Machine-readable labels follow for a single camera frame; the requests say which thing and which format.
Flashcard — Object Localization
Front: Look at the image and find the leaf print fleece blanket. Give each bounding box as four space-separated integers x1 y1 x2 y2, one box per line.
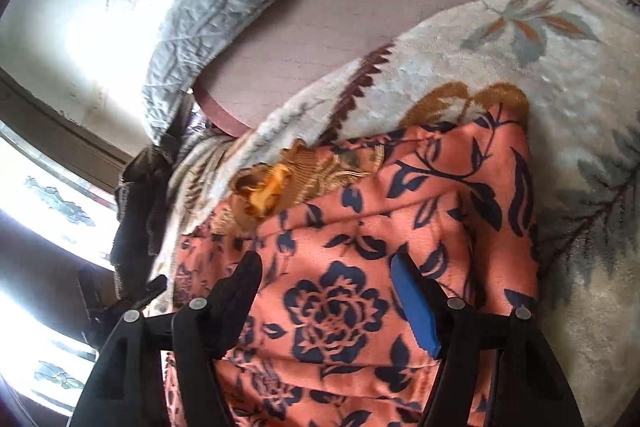
150 0 640 427

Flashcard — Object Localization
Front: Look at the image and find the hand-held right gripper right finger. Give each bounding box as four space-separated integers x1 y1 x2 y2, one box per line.
392 251 586 427

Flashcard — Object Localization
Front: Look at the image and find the pink mattress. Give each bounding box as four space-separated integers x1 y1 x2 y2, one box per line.
192 0 573 138

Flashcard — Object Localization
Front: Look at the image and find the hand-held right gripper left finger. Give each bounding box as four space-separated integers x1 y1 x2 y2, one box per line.
75 251 264 427

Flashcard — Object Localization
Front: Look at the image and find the dark brown towel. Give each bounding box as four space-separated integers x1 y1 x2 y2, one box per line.
111 117 197 305

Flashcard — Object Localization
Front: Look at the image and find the window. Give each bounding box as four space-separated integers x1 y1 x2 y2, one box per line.
0 72 128 414

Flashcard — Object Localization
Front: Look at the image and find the orange floral cloth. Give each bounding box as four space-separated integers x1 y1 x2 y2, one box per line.
165 102 542 427

